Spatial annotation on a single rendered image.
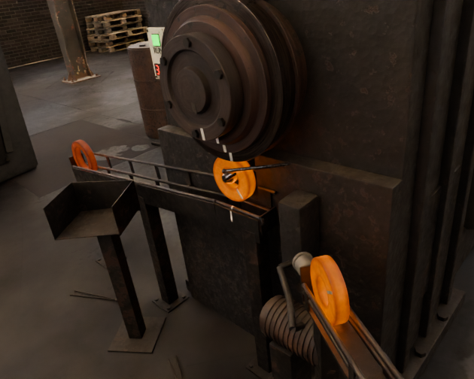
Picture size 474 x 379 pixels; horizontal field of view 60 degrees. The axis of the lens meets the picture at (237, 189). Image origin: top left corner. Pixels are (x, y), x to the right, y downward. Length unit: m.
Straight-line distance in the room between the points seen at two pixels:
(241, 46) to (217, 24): 0.09
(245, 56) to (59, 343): 1.56
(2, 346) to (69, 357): 0.36
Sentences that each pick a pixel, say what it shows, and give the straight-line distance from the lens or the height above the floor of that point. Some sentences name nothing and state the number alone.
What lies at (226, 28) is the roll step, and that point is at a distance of 1.07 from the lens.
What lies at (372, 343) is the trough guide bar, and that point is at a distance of 0.91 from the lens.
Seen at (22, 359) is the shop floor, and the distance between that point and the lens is 2.15.
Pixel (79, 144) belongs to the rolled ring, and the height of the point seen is 0.73.
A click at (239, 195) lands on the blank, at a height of 0.76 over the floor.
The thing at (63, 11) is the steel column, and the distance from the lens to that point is 8.13.
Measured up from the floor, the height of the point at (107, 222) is 0.60.
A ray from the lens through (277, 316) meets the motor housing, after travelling 1.20.
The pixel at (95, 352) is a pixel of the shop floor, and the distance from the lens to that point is 2.00.
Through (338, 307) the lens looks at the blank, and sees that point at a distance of 0.94.
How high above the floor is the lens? 1.37
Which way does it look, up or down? 27 degrees down
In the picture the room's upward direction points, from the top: 7 degrees counter-clockwise
